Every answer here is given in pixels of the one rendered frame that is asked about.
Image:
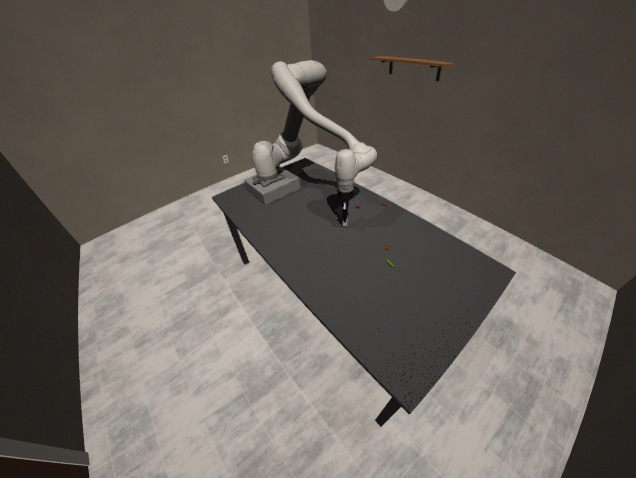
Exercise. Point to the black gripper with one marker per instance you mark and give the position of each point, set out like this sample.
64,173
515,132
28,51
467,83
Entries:
345,197

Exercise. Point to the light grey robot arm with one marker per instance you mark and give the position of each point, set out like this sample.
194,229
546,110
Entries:
292,81

